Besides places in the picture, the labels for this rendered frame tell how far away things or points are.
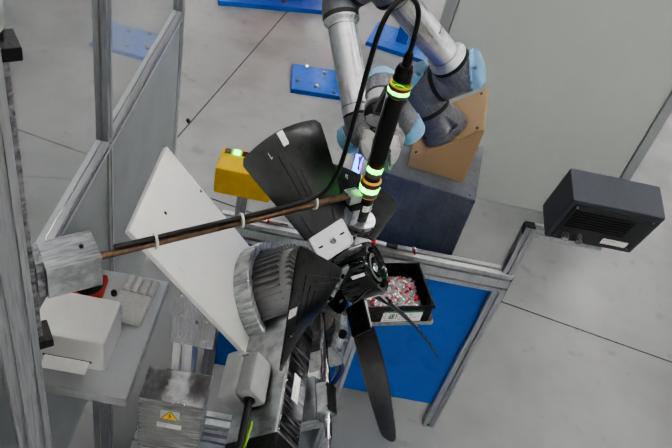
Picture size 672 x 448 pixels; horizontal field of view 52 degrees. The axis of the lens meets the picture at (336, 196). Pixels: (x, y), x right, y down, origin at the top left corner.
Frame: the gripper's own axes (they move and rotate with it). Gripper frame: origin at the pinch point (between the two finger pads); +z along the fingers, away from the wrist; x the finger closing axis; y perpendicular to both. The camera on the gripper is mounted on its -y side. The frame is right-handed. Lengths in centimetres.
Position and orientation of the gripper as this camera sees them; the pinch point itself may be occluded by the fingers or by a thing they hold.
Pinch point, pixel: (380, 156)
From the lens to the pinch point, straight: 140.2
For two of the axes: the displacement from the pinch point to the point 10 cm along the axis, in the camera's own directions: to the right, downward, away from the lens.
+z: -0.8, 6.3, -7.7
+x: -9.8, -2.0, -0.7
